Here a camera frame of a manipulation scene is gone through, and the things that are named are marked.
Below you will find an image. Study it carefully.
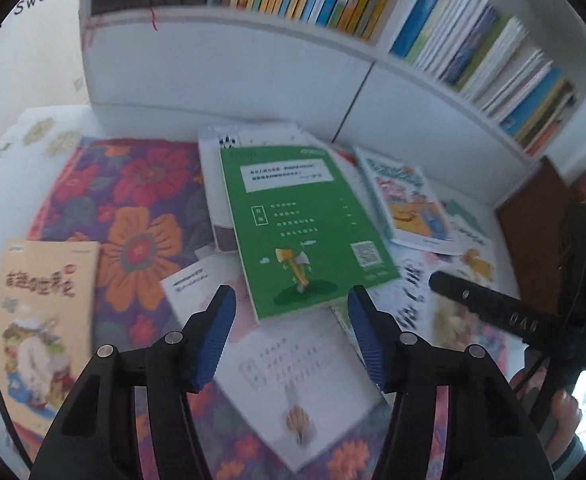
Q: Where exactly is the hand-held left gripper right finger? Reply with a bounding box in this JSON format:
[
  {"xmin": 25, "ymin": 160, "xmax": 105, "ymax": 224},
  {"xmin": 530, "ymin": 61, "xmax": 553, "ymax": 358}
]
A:
[{"xmin": 347, "ymin": 284, "xmax": 556, "ymax": 480}]

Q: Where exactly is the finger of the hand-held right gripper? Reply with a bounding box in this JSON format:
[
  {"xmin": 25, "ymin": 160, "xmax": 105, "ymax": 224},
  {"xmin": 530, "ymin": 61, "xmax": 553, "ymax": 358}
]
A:
[{"xmin": 429, "ymin": 271, "xmax": 560, "ymax": 350}]

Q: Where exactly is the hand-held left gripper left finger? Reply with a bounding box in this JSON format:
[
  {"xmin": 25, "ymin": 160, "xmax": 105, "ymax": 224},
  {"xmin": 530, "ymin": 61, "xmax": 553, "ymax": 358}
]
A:
[{"xmin": 28, "ymin": 284, "xmax": 237, "ymax": 480}]

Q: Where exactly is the green book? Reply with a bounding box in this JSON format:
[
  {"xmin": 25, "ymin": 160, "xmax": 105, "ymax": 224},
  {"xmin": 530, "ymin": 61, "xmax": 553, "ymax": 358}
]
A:
[{"xmin": 219, "ymin": 145, "xmax": 401, "ymax": 323}]

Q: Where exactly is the white bookshelf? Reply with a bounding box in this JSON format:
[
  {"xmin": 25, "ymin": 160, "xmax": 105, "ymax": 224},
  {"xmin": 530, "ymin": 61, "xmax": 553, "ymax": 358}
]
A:
[{"xmin": 78, "ymin": 0, "xmax": 586, "ymax": 206}]

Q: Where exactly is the row of thin pale books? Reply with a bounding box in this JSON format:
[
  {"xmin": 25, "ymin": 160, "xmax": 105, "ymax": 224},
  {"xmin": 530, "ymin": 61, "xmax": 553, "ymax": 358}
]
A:
[{"xmin": 390, "ymin": 0, "xmax": 578, "ymax": 156}]

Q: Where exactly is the person's right hand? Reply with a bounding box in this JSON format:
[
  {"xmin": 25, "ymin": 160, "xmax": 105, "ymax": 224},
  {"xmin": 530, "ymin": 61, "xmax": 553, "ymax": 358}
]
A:
[{"xmin": 510, "ymin": 366, "xmax": 586, "ymax": 453}]

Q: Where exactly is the white picture book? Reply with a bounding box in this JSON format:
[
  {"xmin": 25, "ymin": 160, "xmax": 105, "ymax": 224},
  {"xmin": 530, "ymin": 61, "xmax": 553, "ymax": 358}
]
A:
[{"xmin": 388, "ymin": 230, "xmax": 511, "ymax": 356}]

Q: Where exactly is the brown board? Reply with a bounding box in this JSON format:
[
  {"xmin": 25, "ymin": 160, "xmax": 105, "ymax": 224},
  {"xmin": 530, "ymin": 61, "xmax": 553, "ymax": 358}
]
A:
[{"xmin": 495, "ymin": 157, "xmax": 581, "ymax": 321}]

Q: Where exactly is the white book with small drawing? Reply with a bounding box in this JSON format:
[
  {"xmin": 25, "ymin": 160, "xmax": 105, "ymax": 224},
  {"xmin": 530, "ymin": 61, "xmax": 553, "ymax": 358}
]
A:
[{"xmin": 213, "ymin": 305, "xmax": 386, "ymax": 473}]

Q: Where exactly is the teal and white book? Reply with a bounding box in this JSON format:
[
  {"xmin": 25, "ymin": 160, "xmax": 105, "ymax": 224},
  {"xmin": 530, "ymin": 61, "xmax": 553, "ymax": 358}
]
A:
[{"xmin": 443, "ymin": 199, "xmax": 488, "ymax": 248}]

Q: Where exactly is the blue and yellow cartoon book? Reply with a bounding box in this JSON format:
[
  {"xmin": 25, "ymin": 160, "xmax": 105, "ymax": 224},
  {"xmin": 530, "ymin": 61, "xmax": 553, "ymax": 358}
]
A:
[{"xmin": 354, "ymin": 147, "xmax": 466, "ymax": 256}]

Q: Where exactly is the white and grey book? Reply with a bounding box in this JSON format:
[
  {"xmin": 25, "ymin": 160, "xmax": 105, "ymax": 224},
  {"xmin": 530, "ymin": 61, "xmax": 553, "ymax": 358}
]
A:
[{"xmin": 196, "ymin": 120, "xmax": 334, "ymax": 253}]

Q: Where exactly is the floral mat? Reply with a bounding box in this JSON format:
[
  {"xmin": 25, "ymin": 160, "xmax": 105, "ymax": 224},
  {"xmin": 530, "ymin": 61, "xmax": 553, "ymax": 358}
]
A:
[{"xmin": 26, "ymin": 137, "xmax": 514, "ymax": 480}]

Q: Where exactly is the beige cartoon book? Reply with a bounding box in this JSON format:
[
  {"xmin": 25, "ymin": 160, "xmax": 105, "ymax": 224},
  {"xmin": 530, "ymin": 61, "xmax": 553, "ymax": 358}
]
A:
[{"xmin": 0, "ymin": 240, "xmax": 101, "ymax": 461}]

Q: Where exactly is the beige flower sticker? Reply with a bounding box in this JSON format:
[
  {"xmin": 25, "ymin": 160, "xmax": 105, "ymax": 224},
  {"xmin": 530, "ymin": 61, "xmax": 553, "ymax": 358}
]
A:
[{"xmin": 48, "ymin": 130, "xmax": 81, "ymax": 157}]

